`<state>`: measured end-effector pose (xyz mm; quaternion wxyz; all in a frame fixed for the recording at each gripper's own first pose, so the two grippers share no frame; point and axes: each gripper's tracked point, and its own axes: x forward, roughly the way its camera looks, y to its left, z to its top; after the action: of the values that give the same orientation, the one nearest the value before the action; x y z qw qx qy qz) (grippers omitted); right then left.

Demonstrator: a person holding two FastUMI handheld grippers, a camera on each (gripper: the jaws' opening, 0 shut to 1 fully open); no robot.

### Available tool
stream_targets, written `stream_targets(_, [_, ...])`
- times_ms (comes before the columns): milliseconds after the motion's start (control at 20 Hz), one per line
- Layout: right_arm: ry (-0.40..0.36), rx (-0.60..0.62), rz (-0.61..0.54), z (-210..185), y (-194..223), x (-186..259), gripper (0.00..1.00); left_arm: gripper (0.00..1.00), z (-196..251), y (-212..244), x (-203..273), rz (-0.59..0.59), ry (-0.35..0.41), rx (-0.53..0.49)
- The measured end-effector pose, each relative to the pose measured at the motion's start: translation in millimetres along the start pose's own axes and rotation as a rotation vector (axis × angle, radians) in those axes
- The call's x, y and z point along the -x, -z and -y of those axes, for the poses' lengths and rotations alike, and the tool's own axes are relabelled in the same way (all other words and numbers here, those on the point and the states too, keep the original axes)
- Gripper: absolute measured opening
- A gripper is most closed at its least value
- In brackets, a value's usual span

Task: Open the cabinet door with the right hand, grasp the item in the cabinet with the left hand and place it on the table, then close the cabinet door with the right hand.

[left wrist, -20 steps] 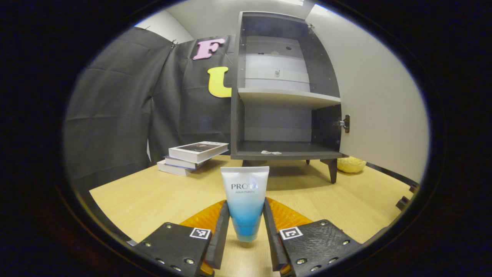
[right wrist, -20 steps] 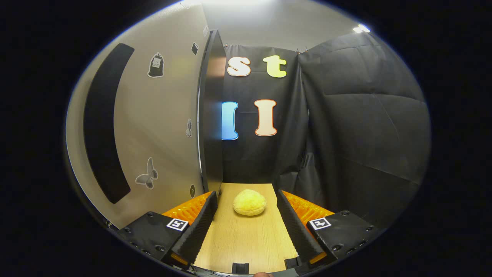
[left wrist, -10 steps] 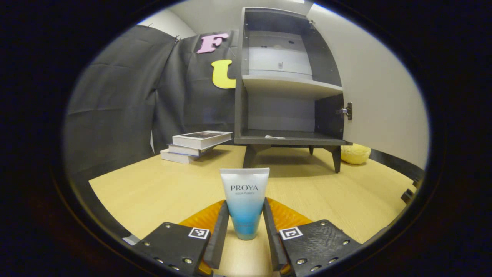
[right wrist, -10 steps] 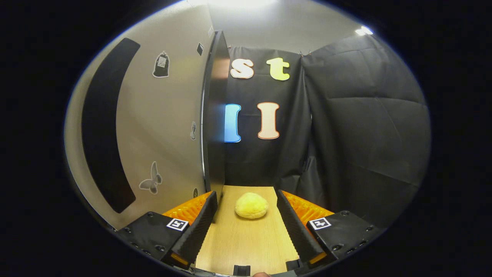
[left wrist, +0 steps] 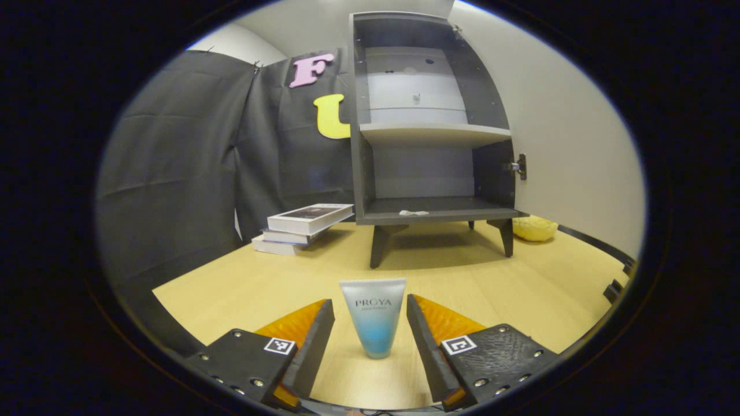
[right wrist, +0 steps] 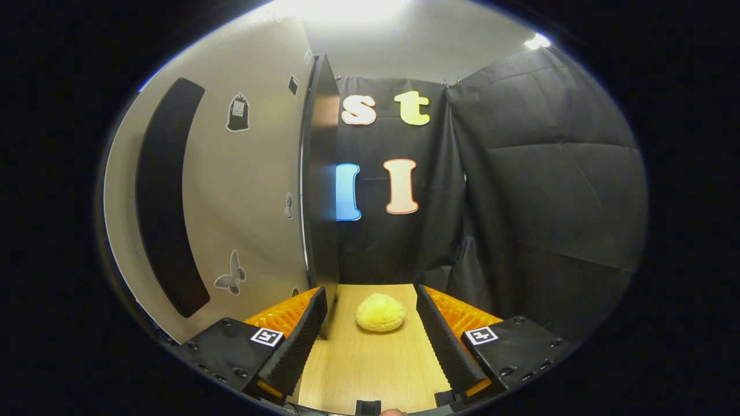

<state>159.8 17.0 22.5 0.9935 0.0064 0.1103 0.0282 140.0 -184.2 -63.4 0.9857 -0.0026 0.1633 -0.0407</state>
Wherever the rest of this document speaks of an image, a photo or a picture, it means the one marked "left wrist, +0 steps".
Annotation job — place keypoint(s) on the grey cabinet door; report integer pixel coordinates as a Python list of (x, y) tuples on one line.
[(578, 144)]

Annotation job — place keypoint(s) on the white and blue tube bottle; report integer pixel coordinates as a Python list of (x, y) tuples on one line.
[(374, 323)]

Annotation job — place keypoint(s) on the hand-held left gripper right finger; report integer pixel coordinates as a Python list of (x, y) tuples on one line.
[(428, 352)]

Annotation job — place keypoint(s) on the white book with dark photo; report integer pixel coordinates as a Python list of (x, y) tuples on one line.
[(309, 218)]

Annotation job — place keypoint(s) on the black table edge bracket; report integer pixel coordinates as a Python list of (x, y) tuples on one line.
[(629, 268), (613, 290)]

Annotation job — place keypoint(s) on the small white scrap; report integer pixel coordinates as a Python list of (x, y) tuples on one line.
[(414, 212)]

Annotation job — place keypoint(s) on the black backdrop cloth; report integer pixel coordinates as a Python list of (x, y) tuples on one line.
[(173, 173)]

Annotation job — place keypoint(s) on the dark grey cabinet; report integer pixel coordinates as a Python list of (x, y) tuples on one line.
[(433, 134)]

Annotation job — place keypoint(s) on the metal door hinge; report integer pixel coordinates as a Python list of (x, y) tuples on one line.
[(457, 30), (518, 166)]

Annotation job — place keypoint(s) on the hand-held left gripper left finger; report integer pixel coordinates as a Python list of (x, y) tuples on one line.
[(315, 346)]

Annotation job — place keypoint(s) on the yellow lumpy object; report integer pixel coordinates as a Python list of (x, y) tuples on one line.
[(535, 228)]

